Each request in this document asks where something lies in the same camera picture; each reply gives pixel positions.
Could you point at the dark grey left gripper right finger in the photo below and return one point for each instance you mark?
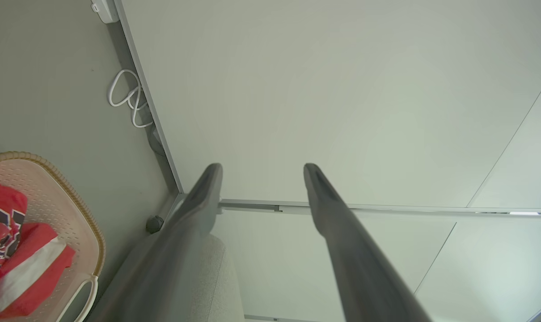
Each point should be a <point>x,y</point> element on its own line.
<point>355,268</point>

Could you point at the black round furniture foot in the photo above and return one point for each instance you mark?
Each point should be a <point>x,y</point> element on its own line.
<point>154,224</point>

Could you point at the beige perforated plastic laundry basket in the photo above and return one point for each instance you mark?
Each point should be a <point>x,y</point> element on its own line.
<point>51,201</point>

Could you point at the silver metal wall rail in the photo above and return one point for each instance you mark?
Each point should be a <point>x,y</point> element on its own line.
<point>147,96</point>
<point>386,209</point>

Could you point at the red and white garment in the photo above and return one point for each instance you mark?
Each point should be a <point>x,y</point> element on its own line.
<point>33,243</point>

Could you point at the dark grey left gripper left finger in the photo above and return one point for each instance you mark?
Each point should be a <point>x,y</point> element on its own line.
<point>172,259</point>

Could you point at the white power adapter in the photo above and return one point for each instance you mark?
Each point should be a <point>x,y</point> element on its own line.
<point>106,10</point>

